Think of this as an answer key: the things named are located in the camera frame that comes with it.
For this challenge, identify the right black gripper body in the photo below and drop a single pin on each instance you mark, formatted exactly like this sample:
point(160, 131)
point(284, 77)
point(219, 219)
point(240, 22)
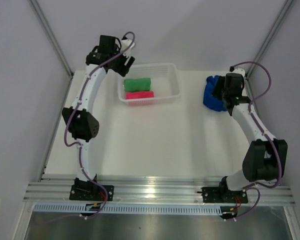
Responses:
point(219, 90)

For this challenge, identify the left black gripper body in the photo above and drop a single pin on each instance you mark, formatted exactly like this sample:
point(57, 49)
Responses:
point(118, 66)

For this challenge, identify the blue towel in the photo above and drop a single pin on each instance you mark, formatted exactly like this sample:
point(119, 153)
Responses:
point(209, 100)

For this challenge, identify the green towel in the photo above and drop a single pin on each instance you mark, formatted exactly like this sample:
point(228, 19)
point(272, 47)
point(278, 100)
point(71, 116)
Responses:
point(137, 84)

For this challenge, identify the pink towel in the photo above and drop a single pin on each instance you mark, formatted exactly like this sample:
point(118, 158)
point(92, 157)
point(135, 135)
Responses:
point(139, 95)

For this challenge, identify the white plastic basket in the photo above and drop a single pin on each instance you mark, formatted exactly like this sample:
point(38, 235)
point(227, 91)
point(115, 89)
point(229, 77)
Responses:
point(162, 79)

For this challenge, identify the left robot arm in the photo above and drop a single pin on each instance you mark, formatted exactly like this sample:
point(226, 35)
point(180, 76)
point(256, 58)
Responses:
point(81, 126)

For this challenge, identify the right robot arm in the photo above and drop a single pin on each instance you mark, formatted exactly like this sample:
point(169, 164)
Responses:
point(265, 159)

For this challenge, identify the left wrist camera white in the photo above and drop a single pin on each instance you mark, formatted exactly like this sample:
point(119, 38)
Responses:
point(126, 46)

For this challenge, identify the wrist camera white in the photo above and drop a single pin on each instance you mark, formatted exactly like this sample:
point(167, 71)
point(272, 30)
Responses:
point(237, 70)
point(126, 46)

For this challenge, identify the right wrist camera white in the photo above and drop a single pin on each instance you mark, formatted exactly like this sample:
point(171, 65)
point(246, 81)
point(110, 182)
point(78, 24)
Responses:
point(237, 70)

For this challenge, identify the left aluminium frame post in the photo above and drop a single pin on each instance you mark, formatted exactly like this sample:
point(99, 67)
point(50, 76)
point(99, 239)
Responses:
point(39, 14)

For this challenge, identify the aluminium frame post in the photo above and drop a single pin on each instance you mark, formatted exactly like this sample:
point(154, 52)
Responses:
point(39, 14)
point(274, 29)

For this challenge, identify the right aluminium frame post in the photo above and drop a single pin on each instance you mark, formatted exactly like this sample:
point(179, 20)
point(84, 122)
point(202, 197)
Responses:
point(274, 29)

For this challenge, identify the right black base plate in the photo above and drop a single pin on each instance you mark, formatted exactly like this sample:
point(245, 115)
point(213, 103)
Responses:
point(216, 195)

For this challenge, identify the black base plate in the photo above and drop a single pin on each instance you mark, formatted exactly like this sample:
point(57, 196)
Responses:
point(216, 195)
point(97, 195)

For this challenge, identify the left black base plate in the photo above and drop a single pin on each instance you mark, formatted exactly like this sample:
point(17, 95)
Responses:
point(97, 195)

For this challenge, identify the aluminium mounting rail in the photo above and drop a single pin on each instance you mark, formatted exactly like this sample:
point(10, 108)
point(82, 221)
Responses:
point(153, 190)

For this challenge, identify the slotted cable duct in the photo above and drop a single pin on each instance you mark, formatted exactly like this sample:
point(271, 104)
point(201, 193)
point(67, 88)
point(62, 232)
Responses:
point(120, 208)

